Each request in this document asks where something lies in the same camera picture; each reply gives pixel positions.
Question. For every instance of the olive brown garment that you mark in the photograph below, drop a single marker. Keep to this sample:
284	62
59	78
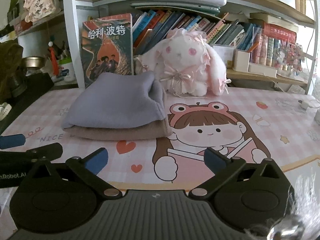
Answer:
11	57

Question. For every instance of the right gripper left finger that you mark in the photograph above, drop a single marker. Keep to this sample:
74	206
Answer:
87	170

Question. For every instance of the white pen holder box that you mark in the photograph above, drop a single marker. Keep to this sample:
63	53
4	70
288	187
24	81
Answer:
241	61

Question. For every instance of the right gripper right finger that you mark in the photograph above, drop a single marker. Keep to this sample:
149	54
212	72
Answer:
224	170

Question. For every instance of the red box on shelf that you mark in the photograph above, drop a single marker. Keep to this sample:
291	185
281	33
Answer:
278	32

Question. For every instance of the purple and brown sweater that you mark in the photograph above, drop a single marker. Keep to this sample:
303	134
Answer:
120	107

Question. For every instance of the row of books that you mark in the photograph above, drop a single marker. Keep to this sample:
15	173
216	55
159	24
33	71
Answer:
216	31

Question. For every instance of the brass bowl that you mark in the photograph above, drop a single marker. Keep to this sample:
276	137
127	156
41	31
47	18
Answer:
33	62

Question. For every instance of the pink checkered cartoon desk mat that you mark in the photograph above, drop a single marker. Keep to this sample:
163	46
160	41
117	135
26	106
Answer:
247	123

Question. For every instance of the Harry Potter book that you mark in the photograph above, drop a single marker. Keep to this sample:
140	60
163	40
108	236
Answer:
107	47

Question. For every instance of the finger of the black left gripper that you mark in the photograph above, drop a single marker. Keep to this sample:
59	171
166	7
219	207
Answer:
11	141

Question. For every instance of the pink white plush bunny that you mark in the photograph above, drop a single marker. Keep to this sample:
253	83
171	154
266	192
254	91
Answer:
184	63

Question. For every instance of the fluffy white sleeve trim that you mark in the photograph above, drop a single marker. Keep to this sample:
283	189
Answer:
301	216

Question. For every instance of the white cup with pens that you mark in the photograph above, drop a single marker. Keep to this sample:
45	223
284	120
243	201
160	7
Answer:
67	69

